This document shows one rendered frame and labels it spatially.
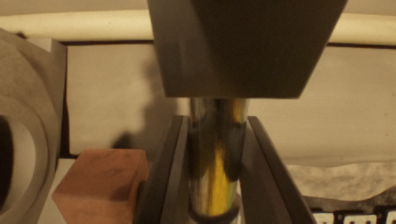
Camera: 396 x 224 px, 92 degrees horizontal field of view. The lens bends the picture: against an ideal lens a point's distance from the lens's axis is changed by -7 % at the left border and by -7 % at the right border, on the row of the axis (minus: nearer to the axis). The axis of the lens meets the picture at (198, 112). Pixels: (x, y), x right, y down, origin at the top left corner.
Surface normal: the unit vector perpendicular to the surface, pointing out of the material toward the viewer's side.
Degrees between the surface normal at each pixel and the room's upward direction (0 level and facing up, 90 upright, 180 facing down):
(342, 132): 0
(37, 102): 90
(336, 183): 19
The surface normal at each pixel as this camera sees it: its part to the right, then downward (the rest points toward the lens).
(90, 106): -0.03, 0.08
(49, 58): 1.00, 0.01
